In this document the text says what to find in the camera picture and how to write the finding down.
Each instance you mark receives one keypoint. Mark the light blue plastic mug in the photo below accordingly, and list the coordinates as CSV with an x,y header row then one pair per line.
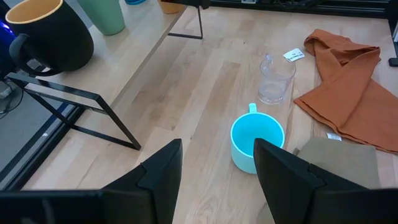
x,y
248,140

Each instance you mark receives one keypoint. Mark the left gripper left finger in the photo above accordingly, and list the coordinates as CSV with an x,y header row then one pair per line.
x,y
149,199

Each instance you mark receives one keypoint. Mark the orange cloth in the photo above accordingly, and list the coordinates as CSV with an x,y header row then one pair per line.
x,y
351,93

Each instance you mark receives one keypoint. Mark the green plastic cup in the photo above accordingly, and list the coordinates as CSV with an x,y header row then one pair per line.
x,y
104,17

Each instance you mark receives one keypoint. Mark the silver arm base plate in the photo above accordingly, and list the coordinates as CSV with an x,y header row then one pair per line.
x,y
248,1

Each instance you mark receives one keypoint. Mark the small white care label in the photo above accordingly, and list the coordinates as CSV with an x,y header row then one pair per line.
x,y
333,136

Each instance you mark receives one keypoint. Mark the wooden shelf with black legs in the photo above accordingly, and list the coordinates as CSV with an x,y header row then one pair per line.
x,y
124,56

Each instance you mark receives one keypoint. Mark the orange plastic cup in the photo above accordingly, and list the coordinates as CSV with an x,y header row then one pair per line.
x,y
171,8

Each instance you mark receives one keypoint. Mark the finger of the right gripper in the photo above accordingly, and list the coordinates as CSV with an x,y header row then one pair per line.
x,y
199,3

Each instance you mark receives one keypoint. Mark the teal faceted tumbler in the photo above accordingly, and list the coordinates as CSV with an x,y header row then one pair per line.
x,y
135,2

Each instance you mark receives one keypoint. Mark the black mug yellow inside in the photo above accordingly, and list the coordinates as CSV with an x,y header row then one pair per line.
x,y
59,40

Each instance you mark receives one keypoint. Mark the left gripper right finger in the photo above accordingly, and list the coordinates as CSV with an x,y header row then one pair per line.
x,y
295,199

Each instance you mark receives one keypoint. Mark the clear glass mug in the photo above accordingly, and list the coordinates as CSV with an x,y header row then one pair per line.
x,y
275,84

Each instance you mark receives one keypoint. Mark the white printed cloth tag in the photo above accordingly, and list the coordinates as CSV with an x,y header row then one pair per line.
x,y
293,55

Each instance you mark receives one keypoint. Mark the tan cloth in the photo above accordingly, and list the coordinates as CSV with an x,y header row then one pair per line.
x,y
339,161

